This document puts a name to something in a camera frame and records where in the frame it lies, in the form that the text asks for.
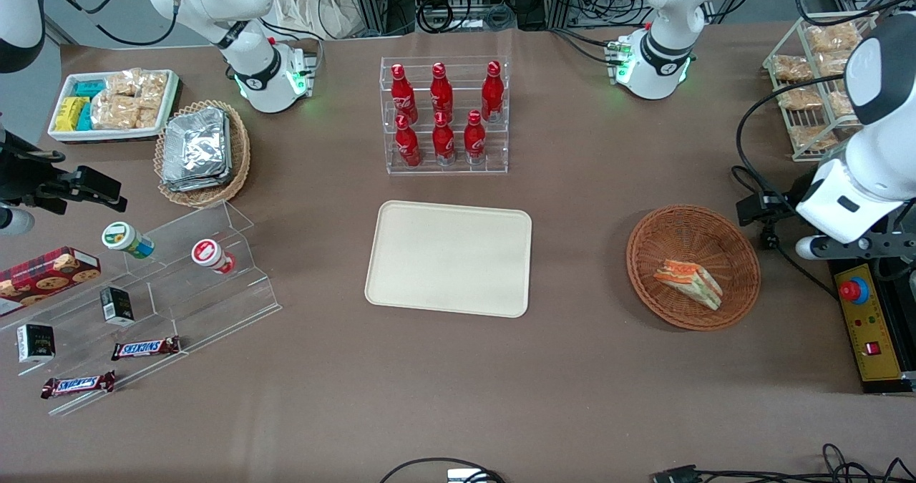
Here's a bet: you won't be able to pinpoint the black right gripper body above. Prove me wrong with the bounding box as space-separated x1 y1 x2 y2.
0 132 72 215

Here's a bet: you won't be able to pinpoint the triangular sandwich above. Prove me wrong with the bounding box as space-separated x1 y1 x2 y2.
653 258 724 311

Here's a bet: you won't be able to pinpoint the white rectangular snack tray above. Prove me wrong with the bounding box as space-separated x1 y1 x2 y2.
47 69 180 145

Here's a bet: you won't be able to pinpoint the round brown wicker basket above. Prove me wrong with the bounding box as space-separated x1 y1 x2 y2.
626 205 761 332

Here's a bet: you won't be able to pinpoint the oval light wicker basket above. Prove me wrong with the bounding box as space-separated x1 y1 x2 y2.
153 99 252 209

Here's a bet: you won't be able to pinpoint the cream plastic tray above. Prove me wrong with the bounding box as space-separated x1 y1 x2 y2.
364 200 534 319

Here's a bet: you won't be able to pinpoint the green lid cup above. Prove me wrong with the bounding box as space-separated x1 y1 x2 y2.
101 221 156 260

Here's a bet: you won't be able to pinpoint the clear rice cracker bag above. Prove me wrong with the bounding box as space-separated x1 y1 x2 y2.
139 72 170 129
104 69 145 98
90 94 142 130

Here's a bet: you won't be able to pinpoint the yellow snack pack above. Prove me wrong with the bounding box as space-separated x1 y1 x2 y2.
54 97 89 132

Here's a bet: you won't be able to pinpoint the black control box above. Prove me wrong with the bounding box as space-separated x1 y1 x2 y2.
829 253 916 396

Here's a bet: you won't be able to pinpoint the red tartan cookie box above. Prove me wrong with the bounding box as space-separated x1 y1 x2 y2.
0 246 102 308

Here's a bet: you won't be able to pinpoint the silver foil pouch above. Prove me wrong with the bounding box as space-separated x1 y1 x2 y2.
161 107 234 193

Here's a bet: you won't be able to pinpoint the small black carton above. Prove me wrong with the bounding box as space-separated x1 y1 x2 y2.
16 323 57 365
99 286 136 327

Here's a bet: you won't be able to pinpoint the red lid cup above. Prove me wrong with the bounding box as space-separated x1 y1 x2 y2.
190 238 237 275

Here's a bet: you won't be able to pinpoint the clear acrylic stepped display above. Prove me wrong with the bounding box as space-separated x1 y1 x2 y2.
0 200 283 418

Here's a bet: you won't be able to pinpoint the brown snickers bar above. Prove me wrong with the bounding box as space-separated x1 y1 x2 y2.
40 371 117 400
110 336 182 362

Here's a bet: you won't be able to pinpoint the white cloth bag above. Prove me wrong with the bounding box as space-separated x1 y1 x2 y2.
270 0 346 41

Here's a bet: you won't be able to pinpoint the red cola bottle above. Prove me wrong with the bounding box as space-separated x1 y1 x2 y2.
463 109 488 166
432 111 457 167
480 61 505 124
430 62 455 120
394 114 423 168
390 64 419 123

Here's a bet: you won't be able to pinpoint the clear acrylic bottle rack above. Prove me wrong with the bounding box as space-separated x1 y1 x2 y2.
379 56 510 176

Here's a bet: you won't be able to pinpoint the black power cable with plug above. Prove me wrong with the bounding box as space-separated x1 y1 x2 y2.
730 74 916 301

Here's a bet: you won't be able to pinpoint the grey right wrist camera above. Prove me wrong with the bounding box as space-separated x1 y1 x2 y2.
0 208 35 236

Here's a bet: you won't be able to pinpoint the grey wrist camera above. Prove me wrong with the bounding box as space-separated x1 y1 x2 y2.
0 208 35 236
796 235 833 261

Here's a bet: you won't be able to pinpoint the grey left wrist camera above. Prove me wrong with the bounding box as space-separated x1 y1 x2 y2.
796 235 833 261

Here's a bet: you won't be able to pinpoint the white wire rack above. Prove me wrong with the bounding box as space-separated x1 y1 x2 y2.
761 11 882 162

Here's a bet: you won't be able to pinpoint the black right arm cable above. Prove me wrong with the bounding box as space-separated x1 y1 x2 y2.
42 0 180 48

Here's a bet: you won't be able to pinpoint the black tangled cables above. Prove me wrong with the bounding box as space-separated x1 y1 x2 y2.
698 443 916 483

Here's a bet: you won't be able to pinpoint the black cable connector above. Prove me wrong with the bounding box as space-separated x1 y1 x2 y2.
651 464 700 483

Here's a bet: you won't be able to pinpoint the black looped cable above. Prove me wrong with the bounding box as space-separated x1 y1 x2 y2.
378 457 507 483

